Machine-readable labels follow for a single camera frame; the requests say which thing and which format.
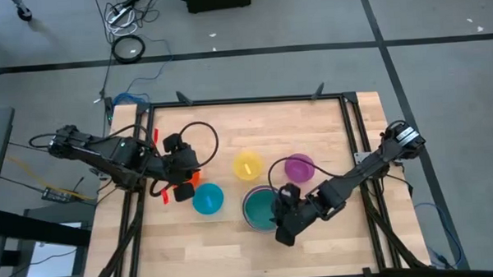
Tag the small black electronics box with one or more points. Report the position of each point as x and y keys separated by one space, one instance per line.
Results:
x=56 y=195

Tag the pink plastic bowl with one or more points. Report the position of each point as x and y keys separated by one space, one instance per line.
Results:
x=254 y=188

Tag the power strip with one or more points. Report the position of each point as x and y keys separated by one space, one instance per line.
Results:
x=119 y=14

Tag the black desk crossbar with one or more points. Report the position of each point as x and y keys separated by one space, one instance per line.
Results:
x=36 y=232

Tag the white panel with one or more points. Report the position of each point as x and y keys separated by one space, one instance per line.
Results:
x=49 y=260

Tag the orange plastic cup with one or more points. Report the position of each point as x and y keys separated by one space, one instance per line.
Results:
x=195 y=179

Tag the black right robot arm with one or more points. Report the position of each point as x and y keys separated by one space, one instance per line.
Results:
x=362 y=167

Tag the purple plastic cup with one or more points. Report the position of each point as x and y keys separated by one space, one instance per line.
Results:
x=299 y=171

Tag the yellow plastic cup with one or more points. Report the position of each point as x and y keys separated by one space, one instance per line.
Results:
x=247 y=166

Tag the black aluminium table frame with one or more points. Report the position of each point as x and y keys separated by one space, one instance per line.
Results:
x=249 y=100

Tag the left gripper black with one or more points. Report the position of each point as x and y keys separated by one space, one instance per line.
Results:
x=181 y=161

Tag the black adapter with green light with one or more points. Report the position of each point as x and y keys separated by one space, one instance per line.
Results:
x=109 y=108

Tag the red tape tag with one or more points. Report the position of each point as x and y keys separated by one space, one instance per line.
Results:
x=165 y=196
x=156 y=136

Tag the blue plastic cup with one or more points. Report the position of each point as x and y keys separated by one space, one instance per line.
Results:
x=207 y=198

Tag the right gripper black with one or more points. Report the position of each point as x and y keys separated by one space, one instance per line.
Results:
x=294 y=215

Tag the grey metal mounting plate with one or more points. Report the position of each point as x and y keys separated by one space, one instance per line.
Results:
x=361 y=157

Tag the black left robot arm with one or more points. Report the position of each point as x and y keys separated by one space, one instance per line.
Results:
x=107 y=153

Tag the black chair caster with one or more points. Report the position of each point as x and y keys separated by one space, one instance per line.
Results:
x=24 y=14

